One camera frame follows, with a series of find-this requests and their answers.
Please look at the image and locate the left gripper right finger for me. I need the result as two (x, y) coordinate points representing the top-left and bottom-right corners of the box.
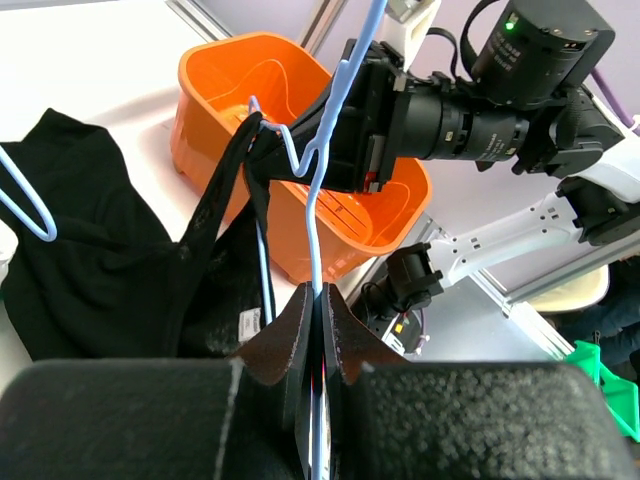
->
(321, 283), (408, 479)

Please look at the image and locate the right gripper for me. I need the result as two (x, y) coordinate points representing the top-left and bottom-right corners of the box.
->
(242, 39), (416, 194)

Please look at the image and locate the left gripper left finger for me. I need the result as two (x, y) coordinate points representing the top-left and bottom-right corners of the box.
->
(229, 282), (314, 479)

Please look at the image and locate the blue hanger with black top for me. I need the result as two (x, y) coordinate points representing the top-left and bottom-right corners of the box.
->
(0, 0), (391, 480)

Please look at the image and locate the black tank top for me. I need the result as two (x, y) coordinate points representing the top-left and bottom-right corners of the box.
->
(1, 110), (268, 361)

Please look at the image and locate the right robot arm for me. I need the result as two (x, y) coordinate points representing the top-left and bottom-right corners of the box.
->
(245, 1), (639, 320)

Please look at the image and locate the orange plastic basket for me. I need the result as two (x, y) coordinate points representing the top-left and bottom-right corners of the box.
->
(170, 32), (432, 283)

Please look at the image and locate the green plastic bin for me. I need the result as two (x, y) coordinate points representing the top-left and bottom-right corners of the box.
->
(565, 341), (639, 443)

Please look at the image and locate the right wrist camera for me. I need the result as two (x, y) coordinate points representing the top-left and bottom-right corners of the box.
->
(381, 0), (441, 64)

